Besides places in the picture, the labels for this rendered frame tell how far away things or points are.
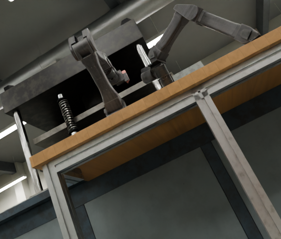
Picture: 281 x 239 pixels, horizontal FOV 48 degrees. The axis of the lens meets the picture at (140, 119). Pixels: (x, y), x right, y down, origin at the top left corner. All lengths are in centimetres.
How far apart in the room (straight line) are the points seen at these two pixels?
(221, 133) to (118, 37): 176
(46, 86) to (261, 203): 209
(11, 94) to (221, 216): 206
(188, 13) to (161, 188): 75
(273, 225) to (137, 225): 65
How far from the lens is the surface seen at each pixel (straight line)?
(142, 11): 522
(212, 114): 99
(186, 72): 250
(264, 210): 95
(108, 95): 125
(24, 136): 271
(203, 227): 137
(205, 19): 138
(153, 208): 140
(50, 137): 272
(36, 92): 273
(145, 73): 150
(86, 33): 130
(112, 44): 259
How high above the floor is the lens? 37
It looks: 22 degrees up
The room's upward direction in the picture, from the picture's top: 25 degrees counter-clockwise
